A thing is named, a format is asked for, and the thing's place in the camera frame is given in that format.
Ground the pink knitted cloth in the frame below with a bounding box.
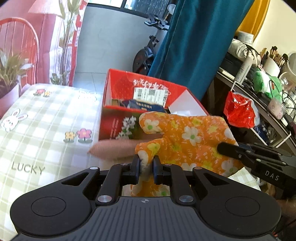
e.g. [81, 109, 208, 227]
[87, 139, 152, 160]

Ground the exercise bike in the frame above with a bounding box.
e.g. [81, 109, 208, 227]
[132, 4, 176, 75]

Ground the teal curtain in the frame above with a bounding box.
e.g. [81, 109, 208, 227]
[149, 0, 253, 99]

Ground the checked bunny tablecloth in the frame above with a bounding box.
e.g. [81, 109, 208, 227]
[0, 83, 262, 241]

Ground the orange floral oven mitt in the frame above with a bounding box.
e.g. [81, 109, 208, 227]
[130, 111, 243, 197]

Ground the white cup with brushes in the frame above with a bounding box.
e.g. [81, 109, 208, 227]
[260, 46, 288, 77]

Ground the red chair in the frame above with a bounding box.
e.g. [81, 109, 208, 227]
[1, 17, 39, 91]

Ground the dark wooden shelf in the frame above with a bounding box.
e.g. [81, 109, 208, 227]
[201, 55, 296, 158]

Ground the potted green plant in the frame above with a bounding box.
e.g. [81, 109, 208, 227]
[0, 48, 34, 98]

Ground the red strawberry cardboard box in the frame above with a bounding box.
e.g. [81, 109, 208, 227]
[99, 69, 208, 140]

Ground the white tube bottle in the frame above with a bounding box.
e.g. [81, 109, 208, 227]
[234, 54, 253, 84]

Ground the red plastic bag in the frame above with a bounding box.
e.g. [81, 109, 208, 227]
[223, 91, 260, 128]

